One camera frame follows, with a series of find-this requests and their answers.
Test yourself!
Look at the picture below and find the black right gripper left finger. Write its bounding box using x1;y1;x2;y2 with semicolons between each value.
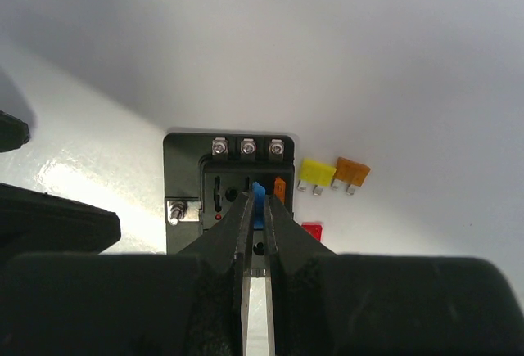
1;193;255;355

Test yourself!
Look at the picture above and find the orange blade fuse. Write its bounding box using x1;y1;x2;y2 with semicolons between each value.
331;157;371;196
273;177;287;205

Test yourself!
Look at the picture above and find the orange blade fuse by yellow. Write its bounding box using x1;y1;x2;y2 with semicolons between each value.
331;157;371;196

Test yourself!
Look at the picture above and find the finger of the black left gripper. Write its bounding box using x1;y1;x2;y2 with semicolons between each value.
1;183;121;262
0;111;31;152

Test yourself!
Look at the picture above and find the red blade fuse near box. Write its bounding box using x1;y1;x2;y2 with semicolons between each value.
301;222;323;242

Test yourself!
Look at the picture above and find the blue blade fuse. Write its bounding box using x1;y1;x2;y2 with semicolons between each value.
252;182;266;230

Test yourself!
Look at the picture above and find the black fuse box base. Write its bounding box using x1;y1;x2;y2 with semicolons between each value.
163;132;296;254

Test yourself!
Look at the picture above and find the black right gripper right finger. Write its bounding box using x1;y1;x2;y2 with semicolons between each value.
264;197;523;355

